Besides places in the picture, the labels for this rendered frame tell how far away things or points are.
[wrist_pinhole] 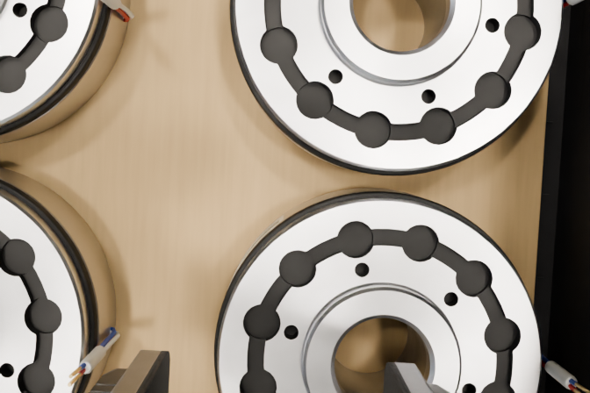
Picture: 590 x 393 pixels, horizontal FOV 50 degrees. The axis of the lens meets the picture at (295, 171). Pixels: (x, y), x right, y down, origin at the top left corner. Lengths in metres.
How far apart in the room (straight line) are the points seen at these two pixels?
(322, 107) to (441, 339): 0.08
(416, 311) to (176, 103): 0.11
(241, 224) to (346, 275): 0.05
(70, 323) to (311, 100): 0.10
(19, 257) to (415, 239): 0.12
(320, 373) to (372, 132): 0.07
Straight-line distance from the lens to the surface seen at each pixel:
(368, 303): 0.19
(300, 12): 0.20
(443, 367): 0.20
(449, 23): 0.20
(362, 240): 0.20
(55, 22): 0.21
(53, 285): 0.21
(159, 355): 0.16
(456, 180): 0.23
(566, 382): 0.21
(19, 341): 0.22
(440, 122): 0.20
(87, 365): 0.20
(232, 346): 0.20
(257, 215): 0.23
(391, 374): 0.16
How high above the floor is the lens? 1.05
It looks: 88 degrees down
